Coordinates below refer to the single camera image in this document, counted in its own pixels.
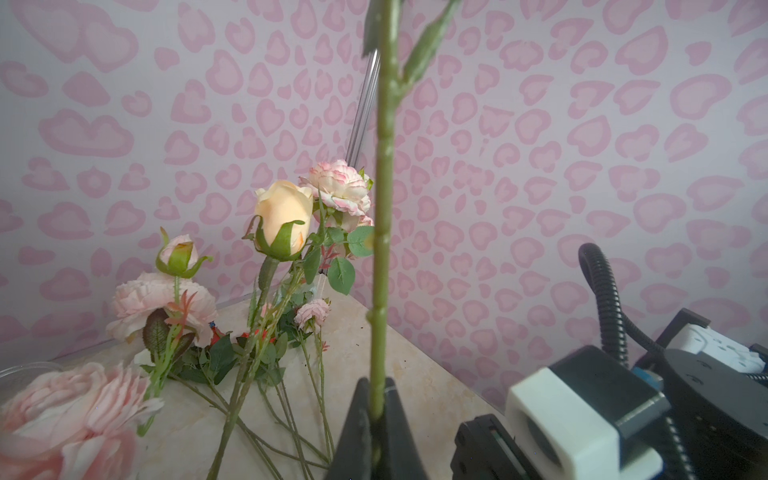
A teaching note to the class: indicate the peach rose stem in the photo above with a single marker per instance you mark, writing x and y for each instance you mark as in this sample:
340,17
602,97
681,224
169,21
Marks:
279,230

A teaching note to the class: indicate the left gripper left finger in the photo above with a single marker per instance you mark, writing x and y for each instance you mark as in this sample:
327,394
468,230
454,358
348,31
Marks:
353,457

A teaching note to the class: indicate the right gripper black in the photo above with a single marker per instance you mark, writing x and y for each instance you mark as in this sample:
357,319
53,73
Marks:
485,450

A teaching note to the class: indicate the right aluminium frame strut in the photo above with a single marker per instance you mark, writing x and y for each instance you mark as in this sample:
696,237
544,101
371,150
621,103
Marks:
364,109

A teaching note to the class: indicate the striped pink peony branch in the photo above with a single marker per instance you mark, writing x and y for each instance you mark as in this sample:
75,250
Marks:
341,202

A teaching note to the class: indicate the pink peony flower stem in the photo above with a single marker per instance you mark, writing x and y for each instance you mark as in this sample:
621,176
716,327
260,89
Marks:
77,424

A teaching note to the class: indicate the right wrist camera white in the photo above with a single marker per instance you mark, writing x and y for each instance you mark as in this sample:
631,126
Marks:
586,417

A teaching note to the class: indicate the small mixed roses spray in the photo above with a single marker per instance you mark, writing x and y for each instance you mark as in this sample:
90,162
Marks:
284,419

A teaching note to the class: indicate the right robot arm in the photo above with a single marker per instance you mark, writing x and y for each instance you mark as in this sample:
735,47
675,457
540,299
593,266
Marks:
697,409

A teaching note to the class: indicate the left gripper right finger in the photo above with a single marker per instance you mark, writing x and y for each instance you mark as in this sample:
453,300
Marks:
400,457

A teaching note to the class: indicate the clear glass cylinder vase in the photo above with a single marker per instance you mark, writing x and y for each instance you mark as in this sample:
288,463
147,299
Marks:
15,378

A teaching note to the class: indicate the small pink bud sprig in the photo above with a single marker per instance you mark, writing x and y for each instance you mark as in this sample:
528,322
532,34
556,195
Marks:
166,310

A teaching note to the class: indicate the large red rose stem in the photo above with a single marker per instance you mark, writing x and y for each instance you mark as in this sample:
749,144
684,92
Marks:
395,81

